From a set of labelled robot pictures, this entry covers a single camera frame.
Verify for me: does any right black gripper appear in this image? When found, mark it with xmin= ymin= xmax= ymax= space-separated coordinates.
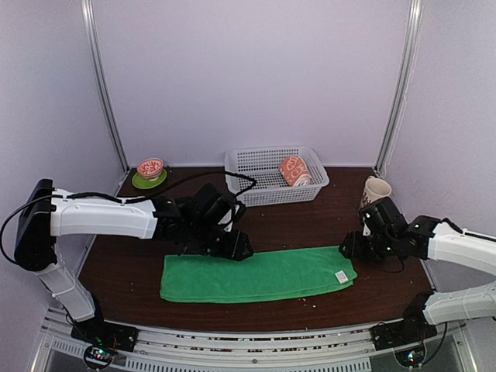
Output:
xmin=339 ymin=231 xmax=397 ymax=264

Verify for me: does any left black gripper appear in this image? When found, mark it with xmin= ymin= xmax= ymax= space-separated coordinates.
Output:
xmin=188 ymin=219 xmax=253 ymax=261

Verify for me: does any green microfiber towel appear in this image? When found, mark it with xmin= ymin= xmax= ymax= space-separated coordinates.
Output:
xmin=160 ymin=246 xmax=357 ymax=305

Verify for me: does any white plastic mesh basket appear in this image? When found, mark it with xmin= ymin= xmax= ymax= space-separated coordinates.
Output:
xmin=224 ymin=146 xmax=329 ymax=207

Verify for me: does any orange rabbit pattern towel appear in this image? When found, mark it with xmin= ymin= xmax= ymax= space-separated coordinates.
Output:
xmin=279 ymin=156 xmax=312 ymax=187

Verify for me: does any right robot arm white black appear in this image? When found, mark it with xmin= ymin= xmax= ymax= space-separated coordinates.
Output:
xmin=339 ymin=197 xmax=495 ymax=343

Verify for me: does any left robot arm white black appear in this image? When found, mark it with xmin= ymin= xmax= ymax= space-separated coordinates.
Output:
xmin=7 ymin=179 xmax=253 ymax=344

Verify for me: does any ceramic mug floral pattern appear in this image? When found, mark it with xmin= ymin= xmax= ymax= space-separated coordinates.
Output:
xmin=360 ymin=176 xmax=392 ymax=208

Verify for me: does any red patterned small bowl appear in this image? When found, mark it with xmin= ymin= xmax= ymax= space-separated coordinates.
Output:
xmin=137 ymin=158 xmax=164 ymax=181

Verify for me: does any green saucer plate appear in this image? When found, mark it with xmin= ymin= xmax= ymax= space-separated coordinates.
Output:
xmin=132 ymin=169 xmax=167 ymax=190

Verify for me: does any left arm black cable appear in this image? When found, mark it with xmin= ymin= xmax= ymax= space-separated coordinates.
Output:
xmin=0 ymin=170 xmax=259 ymax=264

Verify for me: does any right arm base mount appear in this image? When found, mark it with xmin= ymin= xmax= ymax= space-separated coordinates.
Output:
xmin=370 ymin=320 xmax=438 ymax=370

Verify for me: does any right aluminium frame post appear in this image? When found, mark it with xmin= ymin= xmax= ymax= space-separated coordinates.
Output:
xmin=374 ymin=0 xmax=424 ymax=177

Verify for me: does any aluminium frame post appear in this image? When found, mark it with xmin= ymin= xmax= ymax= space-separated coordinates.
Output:
xmin=374 ymin=0 xmax=424 ymax=177
xmin=81 ymin=0 xmax=130 ymax=172

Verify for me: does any aluminium front rail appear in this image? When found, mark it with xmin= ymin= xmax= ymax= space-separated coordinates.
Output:
xmin=40 ymin=305 xmax=472 ymax=372

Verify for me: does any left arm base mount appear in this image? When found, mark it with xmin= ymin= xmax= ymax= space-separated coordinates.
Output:
xmin=71 ymin=322 xmax=139 ymax=371

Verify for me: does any left aluminium frame post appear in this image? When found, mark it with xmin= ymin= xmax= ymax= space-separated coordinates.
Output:
xmin=81 ymin=0 xmax=130 ymax=172

